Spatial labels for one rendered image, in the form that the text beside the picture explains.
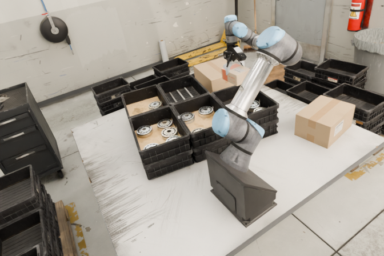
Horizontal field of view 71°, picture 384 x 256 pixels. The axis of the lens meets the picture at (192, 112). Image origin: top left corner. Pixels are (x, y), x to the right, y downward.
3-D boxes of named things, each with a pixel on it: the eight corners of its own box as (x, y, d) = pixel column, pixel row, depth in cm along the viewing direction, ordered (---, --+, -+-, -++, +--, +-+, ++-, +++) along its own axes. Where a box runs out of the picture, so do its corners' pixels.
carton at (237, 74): (251, 79, 173) (251, 69, 169) (236, 86, 169) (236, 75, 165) (235, 73, 186) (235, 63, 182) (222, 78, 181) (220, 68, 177)
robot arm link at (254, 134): (258, 155, 129) (272, 131, 127) (238, 147, 122) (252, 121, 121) (244, 145, 139) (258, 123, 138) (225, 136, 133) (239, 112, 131)
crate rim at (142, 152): (191, 138, 153) (190, 135, 151) (139, 156, 146) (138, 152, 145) (171, 107, 185) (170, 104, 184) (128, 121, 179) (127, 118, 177)
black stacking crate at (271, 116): (279, 120, 171) (280, 105, 165) (238, 135, 165) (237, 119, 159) (247, 95, 204) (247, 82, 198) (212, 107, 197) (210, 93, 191)
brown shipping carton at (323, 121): (327, 149, 159) (331, 127, 150) (294, 134, 174) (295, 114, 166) (351, 126, 173) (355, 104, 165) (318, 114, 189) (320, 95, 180)
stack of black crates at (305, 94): (336, 123, 265) (342, 93, 248) (316, 135, 254) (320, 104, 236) (303, 108, 296) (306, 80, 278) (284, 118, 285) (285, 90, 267)
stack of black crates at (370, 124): (379, 142, 235) (392, 98, 211) (358, 157, 223) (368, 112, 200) (337, 123, 265) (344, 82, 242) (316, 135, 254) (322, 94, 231)
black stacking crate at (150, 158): (192, 151, 158) (190, 136, 152) (144, 168, 151) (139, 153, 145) (173, 119, 190) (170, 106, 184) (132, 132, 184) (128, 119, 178)
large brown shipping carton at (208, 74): (244, 91, 232) (243, 70, 222) (214, 102, 225) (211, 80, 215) (223, 76, 265) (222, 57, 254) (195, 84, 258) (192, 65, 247)
